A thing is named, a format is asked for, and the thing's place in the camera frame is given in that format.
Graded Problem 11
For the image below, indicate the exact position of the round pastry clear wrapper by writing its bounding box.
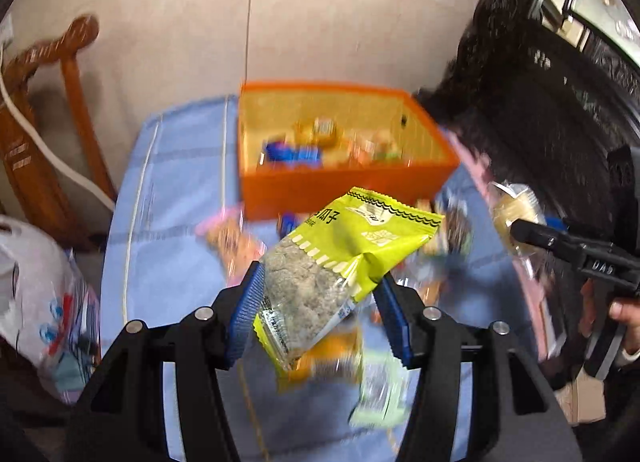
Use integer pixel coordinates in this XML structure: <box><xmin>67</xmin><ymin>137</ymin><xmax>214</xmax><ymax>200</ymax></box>
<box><xmin>489</xmin><ymin>182</ymin><xmax>546</xmax><ymax>257</ymax></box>

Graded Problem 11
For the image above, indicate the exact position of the yellow-green melon seeds bag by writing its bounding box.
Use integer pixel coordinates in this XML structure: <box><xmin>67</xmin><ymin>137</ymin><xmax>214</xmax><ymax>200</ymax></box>
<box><xmin>254</xmin><ymin>187</ymin><xmax>444</xmax><ymax>371</ymax></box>

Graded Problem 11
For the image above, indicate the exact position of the person right hand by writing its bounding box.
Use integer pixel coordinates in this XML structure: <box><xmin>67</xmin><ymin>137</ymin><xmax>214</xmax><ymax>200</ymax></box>
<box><xmin>579</xmin><ymin>278</ymin><xmax>640</xmax><ymax>368</ymax></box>

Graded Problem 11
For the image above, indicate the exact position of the pink cloth strip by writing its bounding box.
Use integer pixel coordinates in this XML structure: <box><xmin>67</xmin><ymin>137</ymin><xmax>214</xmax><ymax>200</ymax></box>
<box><xmin>445</xmin><ymin>131</ymin><xmax>566</xmax><ymax>360</ymax></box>

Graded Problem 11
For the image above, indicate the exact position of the white plastic bag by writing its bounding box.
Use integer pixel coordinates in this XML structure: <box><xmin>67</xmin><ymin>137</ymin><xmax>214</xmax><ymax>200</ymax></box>
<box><xmin>1</xmin><ymin>215</ymin><xmax>101</xmax><ymax>404</ymax></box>

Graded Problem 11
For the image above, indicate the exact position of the pale green snack packet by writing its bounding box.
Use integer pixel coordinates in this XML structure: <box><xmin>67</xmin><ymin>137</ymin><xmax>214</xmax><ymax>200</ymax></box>
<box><xmin>349</xmin><ymin>350</ymin><xmax>410</xmax><ymax>430</ymax></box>

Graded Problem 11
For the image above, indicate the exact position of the sunflower seeds clear bag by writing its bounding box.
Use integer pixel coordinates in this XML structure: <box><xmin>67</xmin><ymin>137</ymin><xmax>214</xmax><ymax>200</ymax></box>
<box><xmin>435</xmin><ymin>189</ymin><xmax>473</xmax><ymax>259</ymax></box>

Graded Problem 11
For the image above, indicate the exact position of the golden bread snack bag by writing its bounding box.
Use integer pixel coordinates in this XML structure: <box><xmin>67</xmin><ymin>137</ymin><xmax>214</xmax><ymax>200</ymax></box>
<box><xmin>277</xmin><ymin>326</ymin><xmax>362</xmax><ymax>392</ymax></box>

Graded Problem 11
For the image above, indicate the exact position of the black carved furniture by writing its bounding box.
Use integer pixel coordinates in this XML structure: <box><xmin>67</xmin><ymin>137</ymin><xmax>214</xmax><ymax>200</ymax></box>
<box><xmin>416</xmin><ymin>0</ymin><xmax>639</xmax><ymax>253</ymax></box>

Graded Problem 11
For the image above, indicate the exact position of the pink wrapped cookie pack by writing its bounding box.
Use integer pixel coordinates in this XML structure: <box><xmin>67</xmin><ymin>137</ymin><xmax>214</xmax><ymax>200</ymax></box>
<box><xmin>195</xmin><ymin>205</ymin><xmax>267</xmax><ymax>287</ymax></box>

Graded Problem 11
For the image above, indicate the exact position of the wooden chair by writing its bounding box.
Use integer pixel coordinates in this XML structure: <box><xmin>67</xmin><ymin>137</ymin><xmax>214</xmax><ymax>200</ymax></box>
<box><xmin>1</xmin><ymin>14</ymin><xmax>116</xmax><ymax>251</ymax></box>

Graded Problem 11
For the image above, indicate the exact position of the blue cookie package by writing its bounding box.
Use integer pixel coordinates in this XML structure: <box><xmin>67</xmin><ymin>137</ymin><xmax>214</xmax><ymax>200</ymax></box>
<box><xmin>277</xmin><ymin>213</ymin><xmax>309</xmax><ymax>238</ymax></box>

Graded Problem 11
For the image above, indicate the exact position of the orange storage box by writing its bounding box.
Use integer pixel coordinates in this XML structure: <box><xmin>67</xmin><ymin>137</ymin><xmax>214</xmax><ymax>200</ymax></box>
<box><xmin>236</xmin><ymin>81</ymin><xmax>459</xmax><ymax>221</ymax></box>

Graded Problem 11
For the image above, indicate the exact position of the white cable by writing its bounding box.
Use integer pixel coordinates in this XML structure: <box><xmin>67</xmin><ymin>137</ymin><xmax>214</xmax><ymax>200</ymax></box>
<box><xmin>0</xmin><ymin>41</ymin><xmax>116</xmax><ymax>213</ymax></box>

